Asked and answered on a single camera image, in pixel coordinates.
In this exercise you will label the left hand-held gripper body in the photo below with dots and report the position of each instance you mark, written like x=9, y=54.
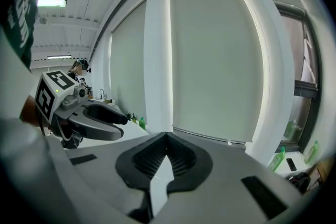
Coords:
x=46, y=97

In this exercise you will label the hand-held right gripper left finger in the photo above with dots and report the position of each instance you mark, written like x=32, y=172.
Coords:
x=99, y=183

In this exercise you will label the person's dark green shirt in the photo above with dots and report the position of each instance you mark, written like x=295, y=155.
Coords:
x=22, y=21

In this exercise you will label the person's left forearm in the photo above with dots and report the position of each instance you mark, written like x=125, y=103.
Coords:
x=29, y=112

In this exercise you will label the dark framed window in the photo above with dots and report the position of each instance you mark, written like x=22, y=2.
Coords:
x=302, y=60

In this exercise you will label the cardboard box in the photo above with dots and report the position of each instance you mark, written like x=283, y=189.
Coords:
x=320, y=170

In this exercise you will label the green bottle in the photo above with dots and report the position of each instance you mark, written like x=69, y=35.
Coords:
x=142, y=123
x=312, y=153
x=277, y=161

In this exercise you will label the black bag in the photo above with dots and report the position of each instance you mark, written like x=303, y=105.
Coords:
x=300, y=182

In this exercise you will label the black phone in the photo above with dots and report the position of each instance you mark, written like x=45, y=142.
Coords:
x=291, y=164

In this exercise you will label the rectangular ceiling light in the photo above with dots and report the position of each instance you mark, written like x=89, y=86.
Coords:
x=51, y=2

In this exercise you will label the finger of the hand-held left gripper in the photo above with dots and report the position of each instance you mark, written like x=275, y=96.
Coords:
x=97, y=129
x=105, y=112

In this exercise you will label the long ceiling light strip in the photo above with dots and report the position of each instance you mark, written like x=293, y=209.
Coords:
x=59, y=56

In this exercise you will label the round ceiling sensor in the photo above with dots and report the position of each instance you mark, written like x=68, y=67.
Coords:
x=43, y=20

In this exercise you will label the small dark bottle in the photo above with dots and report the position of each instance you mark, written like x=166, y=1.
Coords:
x=134, y=118

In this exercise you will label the chrome faucet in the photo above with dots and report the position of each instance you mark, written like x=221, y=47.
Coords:
x=102, y=93

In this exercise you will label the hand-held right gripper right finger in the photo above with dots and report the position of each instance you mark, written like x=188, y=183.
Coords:
x=225, y=173

